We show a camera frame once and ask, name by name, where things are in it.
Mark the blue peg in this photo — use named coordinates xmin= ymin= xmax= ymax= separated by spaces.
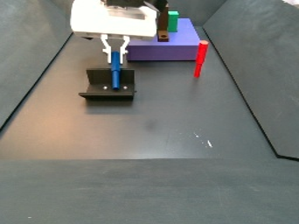
xmin=111 ymin=52 xmax=120 ymax=90

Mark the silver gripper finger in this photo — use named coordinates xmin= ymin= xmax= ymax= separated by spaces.
xmin=119 ymin=36 xmax=129 ymax=65
xmin=100 ymin=34 xmax=112 ymax=64

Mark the purple base block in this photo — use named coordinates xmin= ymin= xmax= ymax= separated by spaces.
xmin=125 ymin=18 xmax=200 ymax=61

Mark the green block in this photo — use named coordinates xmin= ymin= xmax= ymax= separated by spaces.
xmin=168 ymin=10 xmax=179 ymax=32

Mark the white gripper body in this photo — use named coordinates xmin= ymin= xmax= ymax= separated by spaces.
xmin=69 ymin=0 xmax=156 ymax=39

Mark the brown L-shaped bracket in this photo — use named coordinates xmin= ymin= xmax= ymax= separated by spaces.
xmin=156 ymin=0 xmax=170 ymax=42

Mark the black angle fixture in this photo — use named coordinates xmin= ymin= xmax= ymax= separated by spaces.
xmin=79 ymin=68 xmax=136 ymax=101

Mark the red peg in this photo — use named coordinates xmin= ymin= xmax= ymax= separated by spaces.
xmin=194 ymin=40 xmax=210 ymax=78

